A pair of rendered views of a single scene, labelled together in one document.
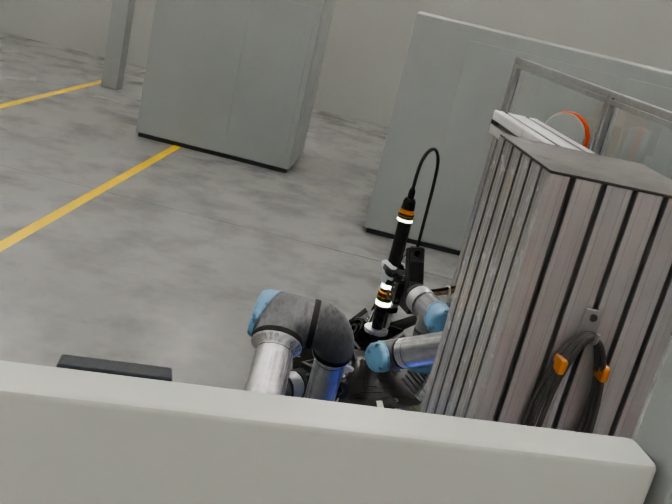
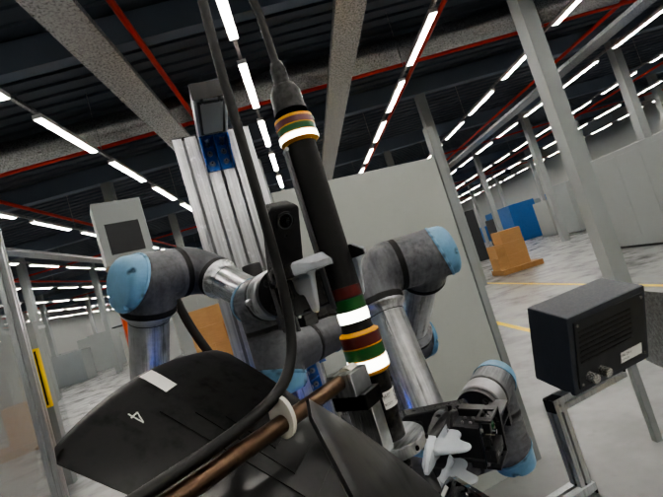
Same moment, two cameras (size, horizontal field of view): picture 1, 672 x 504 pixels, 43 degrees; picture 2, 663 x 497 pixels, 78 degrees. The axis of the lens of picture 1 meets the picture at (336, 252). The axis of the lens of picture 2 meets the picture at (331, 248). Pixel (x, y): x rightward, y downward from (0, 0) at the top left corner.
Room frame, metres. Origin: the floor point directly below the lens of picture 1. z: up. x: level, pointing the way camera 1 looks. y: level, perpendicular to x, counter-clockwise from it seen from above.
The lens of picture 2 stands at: (2.71, -0.22, 1.47)
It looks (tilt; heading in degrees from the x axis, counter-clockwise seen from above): 3 degrees up; 174
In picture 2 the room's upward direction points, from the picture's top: 17 degrees counter-clockwise
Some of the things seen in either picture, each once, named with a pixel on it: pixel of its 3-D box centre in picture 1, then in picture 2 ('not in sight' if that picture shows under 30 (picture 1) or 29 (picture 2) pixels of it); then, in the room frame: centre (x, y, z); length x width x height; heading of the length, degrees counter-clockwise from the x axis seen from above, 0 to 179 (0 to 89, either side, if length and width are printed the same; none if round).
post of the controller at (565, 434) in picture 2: not in sight; (566, 440); (1.80, 0.27, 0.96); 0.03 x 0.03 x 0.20; 13
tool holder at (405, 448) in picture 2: (381, 315); (375, 405); (2.28, -0.17, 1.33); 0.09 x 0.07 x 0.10; 138
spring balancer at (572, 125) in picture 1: (565, 136); not in sight; (2.81, -0.64, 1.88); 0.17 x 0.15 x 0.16; 13
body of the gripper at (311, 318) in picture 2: (408, 290); (296, 293); (2.16, -0.21, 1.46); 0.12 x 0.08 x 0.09; 23
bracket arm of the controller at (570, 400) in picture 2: not in sight; (586, 387); (1.78, 0.37, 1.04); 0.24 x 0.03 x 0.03; 103
